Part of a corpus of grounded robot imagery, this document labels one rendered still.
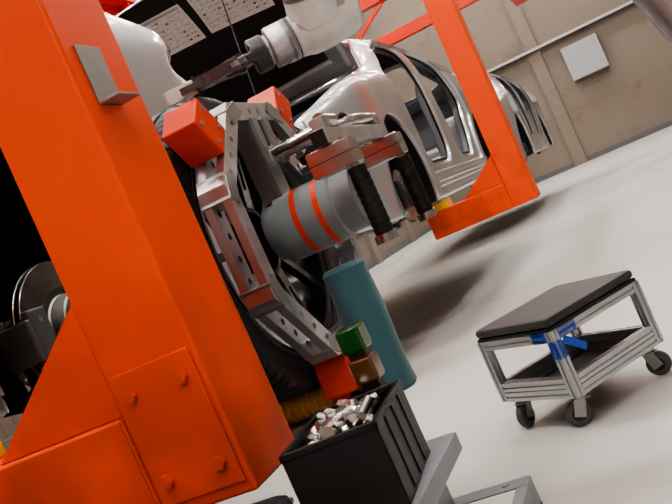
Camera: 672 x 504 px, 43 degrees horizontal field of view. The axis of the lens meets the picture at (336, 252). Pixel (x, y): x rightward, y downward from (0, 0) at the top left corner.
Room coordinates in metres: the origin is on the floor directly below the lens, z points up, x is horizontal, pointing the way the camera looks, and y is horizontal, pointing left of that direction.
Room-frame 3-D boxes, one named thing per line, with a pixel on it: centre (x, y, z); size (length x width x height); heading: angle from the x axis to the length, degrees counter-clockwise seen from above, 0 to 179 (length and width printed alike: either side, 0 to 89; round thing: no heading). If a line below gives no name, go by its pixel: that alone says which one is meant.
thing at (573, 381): (2.67, -0.55, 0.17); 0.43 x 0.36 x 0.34; 119
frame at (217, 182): (1.79, 0.07, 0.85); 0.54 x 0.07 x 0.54; 160
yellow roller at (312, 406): (1.84, 0.23, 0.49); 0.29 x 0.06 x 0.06; 70
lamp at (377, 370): (1.32, 0.03, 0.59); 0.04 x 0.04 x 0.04; 70
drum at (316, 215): (1.76, 0.00, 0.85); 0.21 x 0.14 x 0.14; 70
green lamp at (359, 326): (1.32, 0.03, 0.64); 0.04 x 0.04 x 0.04; 70
